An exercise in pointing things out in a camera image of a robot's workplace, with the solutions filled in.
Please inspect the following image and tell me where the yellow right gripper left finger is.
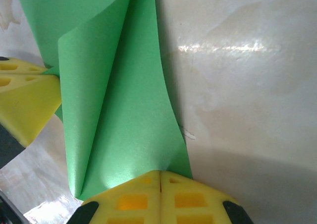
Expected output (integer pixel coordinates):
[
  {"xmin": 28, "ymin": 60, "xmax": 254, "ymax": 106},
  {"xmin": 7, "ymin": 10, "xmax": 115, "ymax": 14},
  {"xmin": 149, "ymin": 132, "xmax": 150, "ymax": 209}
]
[{"xmin": 66, "ymin": 169, "xmax": 161, "ymax": 224}]

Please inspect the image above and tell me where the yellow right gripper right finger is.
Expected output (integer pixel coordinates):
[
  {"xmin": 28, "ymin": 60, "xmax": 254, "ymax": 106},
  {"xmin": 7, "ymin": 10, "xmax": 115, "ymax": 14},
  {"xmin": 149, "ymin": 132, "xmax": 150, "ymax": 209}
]
[{"xmin": 160, "ymin": 170, "xmax": 256, "ymax": 224}]

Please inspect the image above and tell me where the green square paper sheet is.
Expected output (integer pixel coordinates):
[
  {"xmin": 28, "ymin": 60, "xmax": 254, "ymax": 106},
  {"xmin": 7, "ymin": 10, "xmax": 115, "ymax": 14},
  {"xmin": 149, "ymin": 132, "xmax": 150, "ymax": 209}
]
[{"xmin": 13, "ymin": 0, "xmax": 194, "ymax": 202}]

